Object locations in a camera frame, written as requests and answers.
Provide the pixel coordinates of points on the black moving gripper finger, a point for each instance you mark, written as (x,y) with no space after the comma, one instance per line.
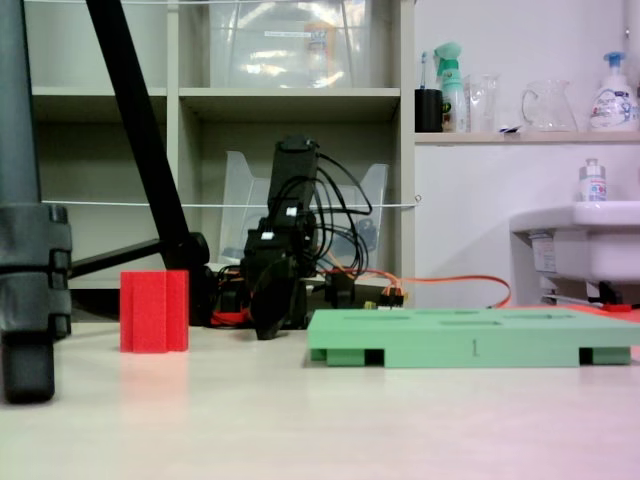
(270,300)

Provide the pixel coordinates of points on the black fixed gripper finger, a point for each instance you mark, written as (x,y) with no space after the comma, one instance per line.
(300,305)

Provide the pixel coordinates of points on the red cross columnar block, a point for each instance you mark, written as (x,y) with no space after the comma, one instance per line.
(150,312)

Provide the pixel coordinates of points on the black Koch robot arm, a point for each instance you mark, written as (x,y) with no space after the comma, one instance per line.
(292,170)

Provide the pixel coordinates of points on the clear plastic file holder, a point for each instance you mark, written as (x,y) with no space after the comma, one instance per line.
(240,200)

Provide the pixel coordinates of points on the small driver circuit board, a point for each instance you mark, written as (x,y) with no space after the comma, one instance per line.
(392,297)

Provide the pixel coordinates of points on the black tripod brace bar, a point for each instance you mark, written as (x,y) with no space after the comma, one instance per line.
(115,257)

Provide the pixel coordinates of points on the beige shelf unit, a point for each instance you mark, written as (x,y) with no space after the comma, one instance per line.
(175,100)

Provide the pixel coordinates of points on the clear plastic storage box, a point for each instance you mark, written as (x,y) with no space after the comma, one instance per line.
(260,45)

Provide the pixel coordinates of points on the green shape sorting board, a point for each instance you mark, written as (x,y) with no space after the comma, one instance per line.
(500,335)

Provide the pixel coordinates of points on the black cup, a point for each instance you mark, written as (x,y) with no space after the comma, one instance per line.
(429,112)

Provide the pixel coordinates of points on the blue white toothbrush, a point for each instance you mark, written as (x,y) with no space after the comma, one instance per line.
(424,70)

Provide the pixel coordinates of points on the green spray bottle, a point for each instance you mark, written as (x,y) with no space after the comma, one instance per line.
(451,95)

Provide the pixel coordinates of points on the thick grey tripod leg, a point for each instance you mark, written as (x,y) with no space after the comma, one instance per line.
(25,200)

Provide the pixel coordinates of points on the clear measuring cup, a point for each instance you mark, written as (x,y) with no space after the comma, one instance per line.
(482,105)

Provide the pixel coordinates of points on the white sink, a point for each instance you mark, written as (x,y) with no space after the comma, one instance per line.
(600,240)

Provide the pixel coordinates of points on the clear glass pitcher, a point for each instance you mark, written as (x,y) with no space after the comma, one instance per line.
(550,107)

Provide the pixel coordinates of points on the small clear sanitizer bottle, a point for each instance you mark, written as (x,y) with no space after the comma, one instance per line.
(593,185)

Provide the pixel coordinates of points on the white foam soap bottle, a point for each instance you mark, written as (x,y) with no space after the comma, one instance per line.
(612,105)

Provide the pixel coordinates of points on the red printed base plate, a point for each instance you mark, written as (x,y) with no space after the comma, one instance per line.
(230,317)

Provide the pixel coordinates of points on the white wall ledge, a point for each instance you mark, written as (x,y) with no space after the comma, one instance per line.
(525,138)

